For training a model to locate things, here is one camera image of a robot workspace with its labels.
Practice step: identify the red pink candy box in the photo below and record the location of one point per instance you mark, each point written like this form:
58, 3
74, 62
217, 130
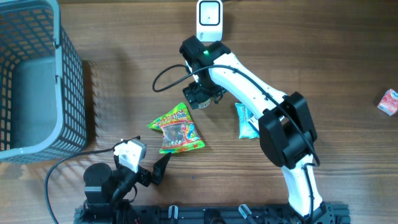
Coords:
388, 103

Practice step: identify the white barcode scanner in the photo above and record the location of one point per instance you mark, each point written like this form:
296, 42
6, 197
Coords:
209, 20

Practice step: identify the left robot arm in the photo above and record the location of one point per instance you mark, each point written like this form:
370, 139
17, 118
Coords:
105, 189

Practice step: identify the white blue sachet pack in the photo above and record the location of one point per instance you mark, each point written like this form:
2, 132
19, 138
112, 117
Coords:
253, 123

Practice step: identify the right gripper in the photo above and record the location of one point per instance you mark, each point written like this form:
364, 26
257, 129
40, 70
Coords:
199, 96

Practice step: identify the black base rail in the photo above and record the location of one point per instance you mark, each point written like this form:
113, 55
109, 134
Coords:
217, 214

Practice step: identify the green lid jar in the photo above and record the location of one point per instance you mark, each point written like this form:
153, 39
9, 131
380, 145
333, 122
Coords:
204, 104

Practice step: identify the Haribo gummy candy bag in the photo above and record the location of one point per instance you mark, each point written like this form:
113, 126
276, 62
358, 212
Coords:
179, 133

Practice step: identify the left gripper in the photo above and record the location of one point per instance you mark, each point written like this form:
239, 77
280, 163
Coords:
145, 178

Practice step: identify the teal tissue pack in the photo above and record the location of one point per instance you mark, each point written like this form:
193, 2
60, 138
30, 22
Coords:
245, 129

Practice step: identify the grey plastic mesh basket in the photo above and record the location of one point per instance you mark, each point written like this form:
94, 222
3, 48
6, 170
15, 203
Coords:
42, 85

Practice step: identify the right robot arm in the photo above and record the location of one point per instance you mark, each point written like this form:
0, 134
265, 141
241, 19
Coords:
284, 123

